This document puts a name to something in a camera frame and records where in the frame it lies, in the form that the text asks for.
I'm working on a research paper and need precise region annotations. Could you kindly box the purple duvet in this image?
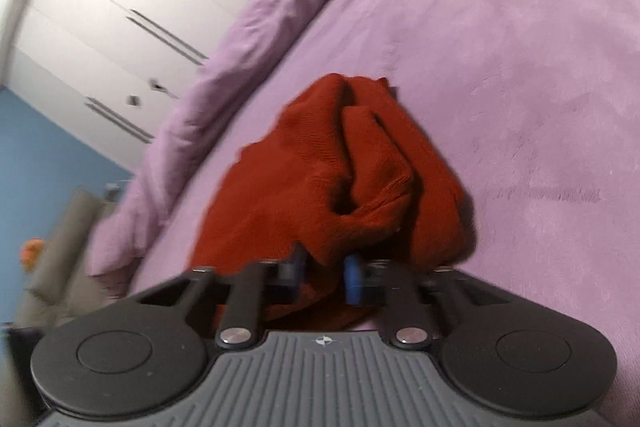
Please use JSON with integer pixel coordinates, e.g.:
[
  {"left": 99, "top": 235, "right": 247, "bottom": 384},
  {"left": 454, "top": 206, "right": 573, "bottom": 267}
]
[{"left": 87, "top": 0, "right": 376, "bottom": 289}]

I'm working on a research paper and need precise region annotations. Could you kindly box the grey padded headboard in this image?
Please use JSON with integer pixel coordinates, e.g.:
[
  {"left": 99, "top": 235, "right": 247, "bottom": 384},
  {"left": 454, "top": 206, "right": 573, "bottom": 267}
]
[{"left": 14, "top": 189, "right": 117, "bottom": 329}]

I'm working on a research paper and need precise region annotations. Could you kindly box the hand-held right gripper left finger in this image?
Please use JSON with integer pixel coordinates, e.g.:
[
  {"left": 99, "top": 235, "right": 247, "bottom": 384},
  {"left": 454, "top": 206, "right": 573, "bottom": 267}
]
[{"left": 135, "top": 244, "right": 307, "bottom": 351}]

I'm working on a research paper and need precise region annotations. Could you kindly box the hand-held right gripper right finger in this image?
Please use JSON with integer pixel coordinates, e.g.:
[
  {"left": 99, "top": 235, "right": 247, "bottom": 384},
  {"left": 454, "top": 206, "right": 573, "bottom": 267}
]
[{"left": 345, "top": 254, "right": 503, "bottom": 351}]

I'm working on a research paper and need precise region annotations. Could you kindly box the white wardrobe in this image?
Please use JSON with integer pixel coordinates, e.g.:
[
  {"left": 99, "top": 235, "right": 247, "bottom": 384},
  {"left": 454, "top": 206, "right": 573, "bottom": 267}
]
[{"left": 0, "top": 0, "right": 332, "bottom": 174}]

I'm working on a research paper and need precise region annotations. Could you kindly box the orange plush toy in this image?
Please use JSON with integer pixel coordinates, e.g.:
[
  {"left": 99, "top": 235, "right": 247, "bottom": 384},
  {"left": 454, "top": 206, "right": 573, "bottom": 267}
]
[{"left": 20, "top": 239, "right": 44, "bottom": 269}]

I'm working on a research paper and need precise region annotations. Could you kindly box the purple bed sheet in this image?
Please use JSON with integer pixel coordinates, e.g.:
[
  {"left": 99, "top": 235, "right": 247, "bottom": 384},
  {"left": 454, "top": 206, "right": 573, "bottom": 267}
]
[{"left": 125, "top": 0, "right": 640, "bottom": 358}]

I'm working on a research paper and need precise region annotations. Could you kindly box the red knit cardigan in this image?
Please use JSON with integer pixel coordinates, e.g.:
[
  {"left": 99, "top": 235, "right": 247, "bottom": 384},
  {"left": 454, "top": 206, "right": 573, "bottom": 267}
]
[{"left": 189, "top": 74, "right": 476, "bottom": 331}]

